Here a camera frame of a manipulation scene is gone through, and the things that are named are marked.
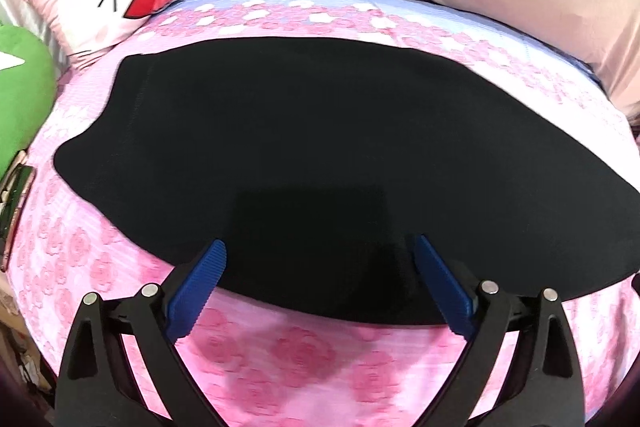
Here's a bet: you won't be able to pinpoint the pink floral bedsheet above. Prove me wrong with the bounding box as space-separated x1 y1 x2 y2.
7 0 640 427

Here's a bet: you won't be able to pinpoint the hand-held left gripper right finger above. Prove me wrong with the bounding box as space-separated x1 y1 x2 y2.
407 234 587 427

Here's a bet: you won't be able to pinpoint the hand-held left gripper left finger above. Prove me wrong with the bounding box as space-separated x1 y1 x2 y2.
54 239 236 427

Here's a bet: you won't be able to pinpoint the black pants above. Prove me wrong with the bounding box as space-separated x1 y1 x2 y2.
52 36 638 327

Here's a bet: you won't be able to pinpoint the green plush toy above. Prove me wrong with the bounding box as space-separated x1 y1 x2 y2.
0 24 57 180

